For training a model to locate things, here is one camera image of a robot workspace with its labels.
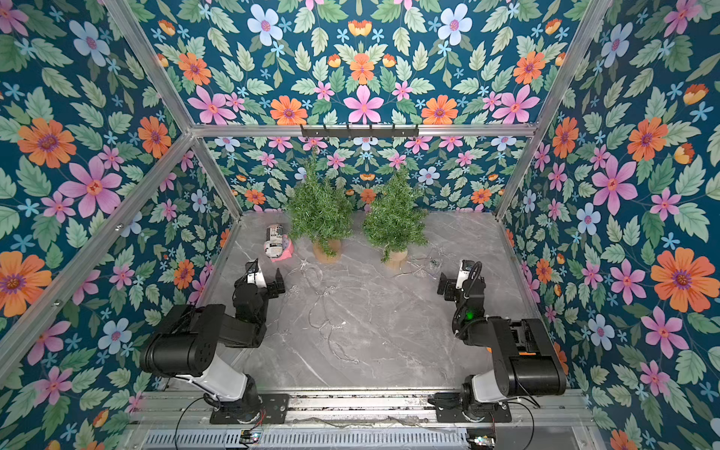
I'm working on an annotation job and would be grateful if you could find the clear string light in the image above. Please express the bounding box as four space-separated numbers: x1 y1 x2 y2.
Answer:
301 251 447 369

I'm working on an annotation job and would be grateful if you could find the small green tree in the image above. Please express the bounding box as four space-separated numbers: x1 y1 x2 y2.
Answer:
363 169 429 271
287 153 354 264

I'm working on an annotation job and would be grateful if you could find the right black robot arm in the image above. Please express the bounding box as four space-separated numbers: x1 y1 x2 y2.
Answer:
429 270 567 423

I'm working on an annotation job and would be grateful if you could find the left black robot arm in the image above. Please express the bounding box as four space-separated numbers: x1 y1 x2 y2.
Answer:
140 264 287 425

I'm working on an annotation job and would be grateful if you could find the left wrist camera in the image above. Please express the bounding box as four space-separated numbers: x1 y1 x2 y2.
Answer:
244 259 267 288

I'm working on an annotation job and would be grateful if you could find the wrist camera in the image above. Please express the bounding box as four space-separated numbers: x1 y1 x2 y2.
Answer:
244 259 267 288
456 259 483 289

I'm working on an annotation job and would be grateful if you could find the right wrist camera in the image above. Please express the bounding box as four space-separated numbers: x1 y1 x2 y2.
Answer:
456 259 483 289

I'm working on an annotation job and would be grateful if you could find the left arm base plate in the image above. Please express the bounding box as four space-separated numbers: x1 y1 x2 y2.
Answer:
209 392 290 425

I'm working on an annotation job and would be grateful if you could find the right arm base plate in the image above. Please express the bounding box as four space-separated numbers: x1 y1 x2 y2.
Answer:
427 392 512 425

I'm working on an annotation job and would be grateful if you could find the black hook rail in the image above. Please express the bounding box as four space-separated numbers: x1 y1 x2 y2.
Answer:
300 125 420 139

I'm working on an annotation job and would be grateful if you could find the aluminium frame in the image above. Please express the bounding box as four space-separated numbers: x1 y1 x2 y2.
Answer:
1 1 613 381

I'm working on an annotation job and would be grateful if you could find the white cable duct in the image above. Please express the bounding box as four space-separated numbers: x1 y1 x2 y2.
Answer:
142 429 470 449

